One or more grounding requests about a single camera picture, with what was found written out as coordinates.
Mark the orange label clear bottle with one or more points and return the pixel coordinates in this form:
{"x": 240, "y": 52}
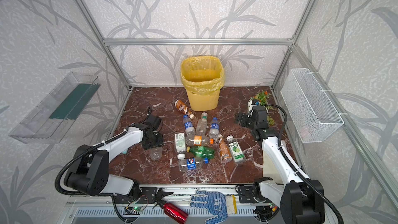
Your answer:
{"x": 196, "y": 140}

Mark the brown Nescafe coffee bottle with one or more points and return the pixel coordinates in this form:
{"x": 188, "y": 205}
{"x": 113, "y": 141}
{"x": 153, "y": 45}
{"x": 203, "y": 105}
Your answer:
{"x": 183, "y": 108}

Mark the lying Pepsi label bottle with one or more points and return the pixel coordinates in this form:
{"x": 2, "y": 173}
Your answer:
{"x": 191, "y": 164}

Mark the white ribbed flower pot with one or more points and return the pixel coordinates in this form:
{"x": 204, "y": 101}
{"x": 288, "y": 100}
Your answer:
{"x": 251, "y": 103}

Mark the white wire mesh basket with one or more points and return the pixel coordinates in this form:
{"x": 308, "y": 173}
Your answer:
{"x": 312, "y": 112}

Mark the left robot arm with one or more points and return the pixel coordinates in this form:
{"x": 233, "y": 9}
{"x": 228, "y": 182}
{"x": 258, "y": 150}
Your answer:
{"x": 88, "y": 172}

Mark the red metal flask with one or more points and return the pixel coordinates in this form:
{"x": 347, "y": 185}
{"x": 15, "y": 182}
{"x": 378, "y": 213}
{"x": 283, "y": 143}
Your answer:
{"x": 169, "y": 208}

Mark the green plastic bottle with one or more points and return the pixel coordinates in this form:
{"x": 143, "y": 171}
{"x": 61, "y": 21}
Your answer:
{"x": 201, "y": 151}

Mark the clear acrylic wall shelf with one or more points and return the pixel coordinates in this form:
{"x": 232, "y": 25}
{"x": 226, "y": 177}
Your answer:
{"x": 51, "y": 119}

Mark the blue dotted work glove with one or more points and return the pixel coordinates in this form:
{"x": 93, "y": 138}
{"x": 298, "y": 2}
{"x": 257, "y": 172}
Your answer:
{"x": 214, "y": 202}

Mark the artificial flower plant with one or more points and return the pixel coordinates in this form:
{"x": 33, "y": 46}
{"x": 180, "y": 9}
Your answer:
{"x": 262, "y": 97}

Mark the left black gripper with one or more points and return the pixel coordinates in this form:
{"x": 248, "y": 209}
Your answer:
{"x": 156, "y": 141}

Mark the flat green white label bottle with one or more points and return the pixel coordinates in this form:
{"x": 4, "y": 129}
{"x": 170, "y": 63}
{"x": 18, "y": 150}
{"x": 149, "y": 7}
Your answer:
{"x": 180, "y": 142}

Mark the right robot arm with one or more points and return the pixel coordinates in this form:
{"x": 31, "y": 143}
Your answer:
{"x": 300, "y": 199}

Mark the green circuit board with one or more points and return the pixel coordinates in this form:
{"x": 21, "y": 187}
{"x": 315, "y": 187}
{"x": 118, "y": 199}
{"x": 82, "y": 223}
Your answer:
{"x": 133, "y": 210}

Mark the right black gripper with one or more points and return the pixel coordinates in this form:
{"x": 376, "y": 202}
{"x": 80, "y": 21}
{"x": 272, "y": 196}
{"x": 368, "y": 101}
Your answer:
{"x": 244, "y": 120}

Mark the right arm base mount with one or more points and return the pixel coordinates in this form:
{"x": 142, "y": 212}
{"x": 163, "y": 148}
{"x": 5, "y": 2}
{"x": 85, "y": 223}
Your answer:
{"x": 252, "y": 194}

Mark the blue cap Pepsi water bottle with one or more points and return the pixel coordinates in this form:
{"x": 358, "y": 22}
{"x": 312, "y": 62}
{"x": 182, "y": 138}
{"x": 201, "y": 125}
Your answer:
{"x": 188, "y": 125}

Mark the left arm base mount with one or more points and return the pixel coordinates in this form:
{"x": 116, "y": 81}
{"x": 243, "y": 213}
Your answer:
{"x": 142, "y": 196}

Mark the lime label white bottle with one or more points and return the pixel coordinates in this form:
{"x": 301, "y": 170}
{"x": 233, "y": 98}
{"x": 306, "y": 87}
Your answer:
{"x": 235, "y": 149}

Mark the yellow sponge pad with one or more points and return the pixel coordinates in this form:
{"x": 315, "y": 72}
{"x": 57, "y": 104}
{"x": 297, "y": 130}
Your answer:
{"x": 231, "y": 205}

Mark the orange brown tea bottle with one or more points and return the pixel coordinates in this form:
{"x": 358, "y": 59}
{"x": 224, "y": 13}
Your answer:
{"x": 224, "y": 150}

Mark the blue cap blue label bottle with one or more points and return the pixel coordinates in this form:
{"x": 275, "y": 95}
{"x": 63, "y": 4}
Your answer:
{"x": 214, "y": 130}

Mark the yellow plastic bin liner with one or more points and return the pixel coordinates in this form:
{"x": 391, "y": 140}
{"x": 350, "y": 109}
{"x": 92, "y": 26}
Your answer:
{"x": 202, "y": 75}

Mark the yellow ribbed trash bin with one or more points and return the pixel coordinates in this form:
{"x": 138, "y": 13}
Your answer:
{"x": 202, "y": 103}

